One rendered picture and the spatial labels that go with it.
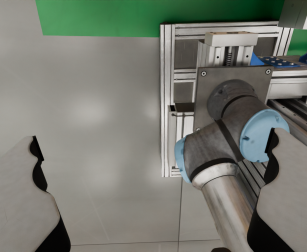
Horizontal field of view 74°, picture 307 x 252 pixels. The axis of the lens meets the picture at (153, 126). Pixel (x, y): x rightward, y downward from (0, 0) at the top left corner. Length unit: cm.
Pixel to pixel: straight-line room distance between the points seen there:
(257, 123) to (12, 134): 210
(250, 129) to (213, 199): 17
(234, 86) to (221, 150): 21
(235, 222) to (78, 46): 156
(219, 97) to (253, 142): 19
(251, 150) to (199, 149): 11
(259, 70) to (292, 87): 22
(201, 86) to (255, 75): 16
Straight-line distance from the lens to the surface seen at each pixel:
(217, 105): 61
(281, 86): 86
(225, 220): 45
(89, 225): 292
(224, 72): 65
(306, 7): 126
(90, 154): 211
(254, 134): 48
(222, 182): 47
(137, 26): 163
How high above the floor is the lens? 163
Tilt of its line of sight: 61 degrees down
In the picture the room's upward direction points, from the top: 177 degrees clockwise
